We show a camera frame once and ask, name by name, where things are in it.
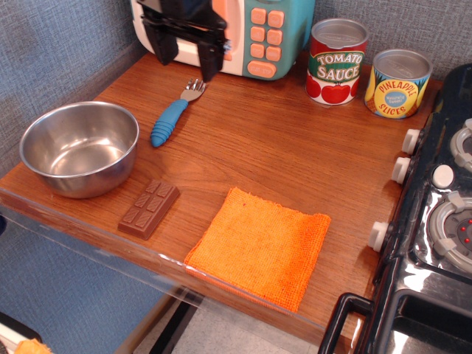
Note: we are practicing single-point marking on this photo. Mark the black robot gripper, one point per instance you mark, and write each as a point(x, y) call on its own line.
point(193, 21)

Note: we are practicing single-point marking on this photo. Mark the blue handled metal fork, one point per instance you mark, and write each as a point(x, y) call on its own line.
point(166, 123)

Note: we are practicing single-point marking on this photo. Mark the teal toy microwave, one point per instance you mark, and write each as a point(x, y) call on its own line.
point(264, 38)

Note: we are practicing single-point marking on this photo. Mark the stainless steel bowl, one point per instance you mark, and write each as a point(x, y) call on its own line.
point(82, 150)

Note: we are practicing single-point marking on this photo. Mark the tomato sauce can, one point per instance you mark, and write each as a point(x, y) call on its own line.
point(337, 51)

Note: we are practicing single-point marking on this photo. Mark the brown toy chocolate bar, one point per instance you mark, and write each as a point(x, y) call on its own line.
point(148, 209)

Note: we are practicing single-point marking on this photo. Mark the orange cloth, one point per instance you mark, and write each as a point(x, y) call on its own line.
point(254, 247)

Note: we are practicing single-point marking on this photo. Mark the pineapple slices can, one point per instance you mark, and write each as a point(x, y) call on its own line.
point(397, 83)

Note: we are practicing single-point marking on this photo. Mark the white stove knob top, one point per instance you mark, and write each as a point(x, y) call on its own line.
point(410, 141)

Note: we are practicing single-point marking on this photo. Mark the white stove knob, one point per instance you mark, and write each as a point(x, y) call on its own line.
point(410, 141)
point(377, 235)
point(400, 169)

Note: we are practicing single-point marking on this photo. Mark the white stove knob middle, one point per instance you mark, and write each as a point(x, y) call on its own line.
point(400, 169)

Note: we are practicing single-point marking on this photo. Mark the white stove knob bottom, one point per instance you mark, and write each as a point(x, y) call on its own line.
point(377, 235)

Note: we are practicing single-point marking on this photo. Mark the orange object at corner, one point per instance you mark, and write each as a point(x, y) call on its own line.
point(32, 346)

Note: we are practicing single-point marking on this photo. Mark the black toy stove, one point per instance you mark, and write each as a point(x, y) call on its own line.
point(422, 285)

